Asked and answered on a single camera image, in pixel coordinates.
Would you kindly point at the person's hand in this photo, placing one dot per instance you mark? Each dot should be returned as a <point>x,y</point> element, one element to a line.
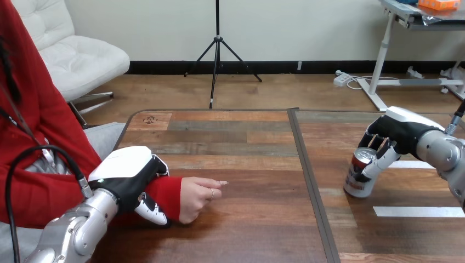
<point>198,198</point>

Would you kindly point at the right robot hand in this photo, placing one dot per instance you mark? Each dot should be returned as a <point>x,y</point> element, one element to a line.
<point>399,129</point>

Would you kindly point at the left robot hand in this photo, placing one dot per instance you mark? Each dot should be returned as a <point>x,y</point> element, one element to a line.
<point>125,170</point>

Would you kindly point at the red and white drink can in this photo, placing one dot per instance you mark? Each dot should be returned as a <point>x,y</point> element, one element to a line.
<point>358,178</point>

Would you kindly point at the person's forearm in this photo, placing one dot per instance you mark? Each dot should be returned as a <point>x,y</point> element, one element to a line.
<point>165,194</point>

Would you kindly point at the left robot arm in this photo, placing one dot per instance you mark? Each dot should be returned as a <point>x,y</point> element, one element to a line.
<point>76,228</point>

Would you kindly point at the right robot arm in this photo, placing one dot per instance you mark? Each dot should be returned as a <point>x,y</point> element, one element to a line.
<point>443,156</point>

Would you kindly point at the person's body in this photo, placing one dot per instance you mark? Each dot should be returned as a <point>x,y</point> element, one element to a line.
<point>40,145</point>

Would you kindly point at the white desk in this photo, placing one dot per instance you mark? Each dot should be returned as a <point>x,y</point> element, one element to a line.
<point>403,69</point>

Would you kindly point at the white power strip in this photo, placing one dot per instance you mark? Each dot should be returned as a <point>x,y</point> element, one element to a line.
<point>342,79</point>

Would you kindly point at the orange thing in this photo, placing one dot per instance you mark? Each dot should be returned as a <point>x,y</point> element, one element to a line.
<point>439,4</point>

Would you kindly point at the white cushioned chair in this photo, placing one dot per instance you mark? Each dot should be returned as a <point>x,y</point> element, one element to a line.
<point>69,51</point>

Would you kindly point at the black tripod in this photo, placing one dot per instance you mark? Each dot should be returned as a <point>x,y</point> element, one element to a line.
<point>217,54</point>

